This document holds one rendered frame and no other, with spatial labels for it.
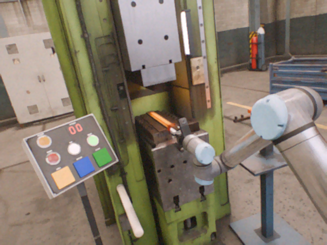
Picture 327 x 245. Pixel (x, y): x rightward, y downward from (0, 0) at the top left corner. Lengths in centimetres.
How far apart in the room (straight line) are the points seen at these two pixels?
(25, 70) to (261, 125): 611
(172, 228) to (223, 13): 810
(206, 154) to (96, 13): 92
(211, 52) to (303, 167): 112
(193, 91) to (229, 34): 768
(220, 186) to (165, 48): 120
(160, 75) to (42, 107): 544
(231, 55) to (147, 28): 806
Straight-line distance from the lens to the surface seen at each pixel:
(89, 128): 121
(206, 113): 168
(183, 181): 153
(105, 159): 118
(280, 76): 521
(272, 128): 68
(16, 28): 717
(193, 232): 189
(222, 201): 211
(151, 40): 131
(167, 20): 135
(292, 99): 72
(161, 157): 139
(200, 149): 108
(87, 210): 139
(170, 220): 166
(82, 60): 138
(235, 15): 940
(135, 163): 158
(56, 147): 114
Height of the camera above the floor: 150
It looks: 19 degrees down
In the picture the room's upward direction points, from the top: 10 degrees counter-clockwise
